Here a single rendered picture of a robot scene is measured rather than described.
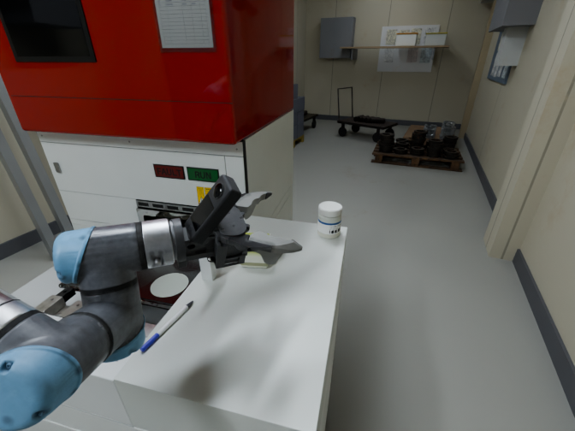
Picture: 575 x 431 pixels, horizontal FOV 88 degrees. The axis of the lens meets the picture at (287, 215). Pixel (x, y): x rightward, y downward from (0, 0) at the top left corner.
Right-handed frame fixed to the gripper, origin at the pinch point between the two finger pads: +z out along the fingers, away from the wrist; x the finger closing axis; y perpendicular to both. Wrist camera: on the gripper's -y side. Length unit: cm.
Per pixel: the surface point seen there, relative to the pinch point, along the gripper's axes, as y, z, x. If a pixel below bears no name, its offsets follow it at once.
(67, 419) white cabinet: 47, -44, 6
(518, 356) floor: 102, 150, 33
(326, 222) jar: 20.6, 23.7, -14.5
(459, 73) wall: 92, 621, -434
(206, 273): 25.5, -12.2, -8.9
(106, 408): 35, -35, 11
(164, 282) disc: 38.3, -21.4, -17.7
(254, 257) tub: 23.1, -0.2, -8.9
